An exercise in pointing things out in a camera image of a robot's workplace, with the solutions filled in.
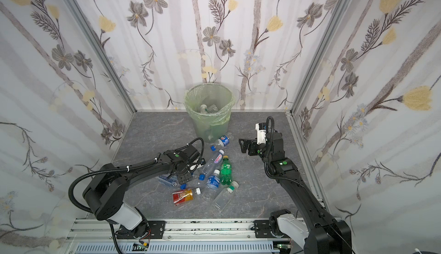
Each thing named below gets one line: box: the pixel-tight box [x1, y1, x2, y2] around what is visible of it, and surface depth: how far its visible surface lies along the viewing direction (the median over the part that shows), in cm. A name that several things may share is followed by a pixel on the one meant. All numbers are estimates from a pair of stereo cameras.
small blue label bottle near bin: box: [210, 132, 235, 152], surface depth 102 cm
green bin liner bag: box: [183, 82, 237, 140], surface depth 97 cm
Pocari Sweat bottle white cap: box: [202, 168, 221, 201], surface depth 85 cm
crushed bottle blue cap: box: [157, 174, 179, 187], surface depth 84 cm
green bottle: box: [219, 155, 233, 186], surface depth 89 cm
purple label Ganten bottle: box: [201, 149, 225, 177], surface depth 93 cm
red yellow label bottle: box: [172, 188, 194, 205], surface depth 80 cm
